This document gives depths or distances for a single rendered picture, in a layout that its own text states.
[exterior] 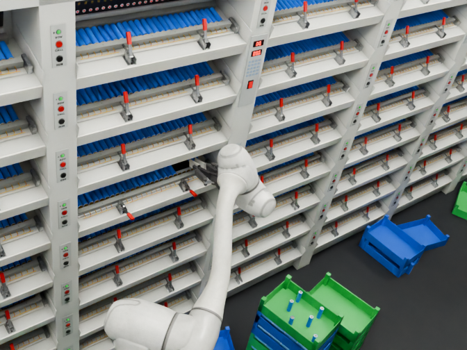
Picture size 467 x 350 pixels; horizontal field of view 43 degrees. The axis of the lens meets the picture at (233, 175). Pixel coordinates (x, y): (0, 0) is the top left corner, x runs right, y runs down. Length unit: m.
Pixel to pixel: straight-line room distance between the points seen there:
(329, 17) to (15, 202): 1.29
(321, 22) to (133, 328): 1.26
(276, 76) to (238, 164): 0.50
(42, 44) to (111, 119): 0.39
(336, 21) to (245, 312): 1.55
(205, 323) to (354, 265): 1.88
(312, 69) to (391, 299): 1.55
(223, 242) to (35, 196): 0.60
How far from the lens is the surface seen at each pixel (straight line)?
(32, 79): 1.68
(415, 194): 3.96
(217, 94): 2.07
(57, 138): 1.78
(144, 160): 2.05
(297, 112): 2.45
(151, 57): 1.82
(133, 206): 2.17
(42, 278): 2.21
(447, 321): 3.48
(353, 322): 2.91
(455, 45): 3.16
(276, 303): 2.64
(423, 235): 3.89
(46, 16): 1.58
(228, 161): 1.86
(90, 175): 1.98
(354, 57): 2.53
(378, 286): 3.46
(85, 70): 1.73
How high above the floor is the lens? 2.43
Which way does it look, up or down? 39 degrees down
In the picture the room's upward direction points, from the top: 12 degrees clockwise
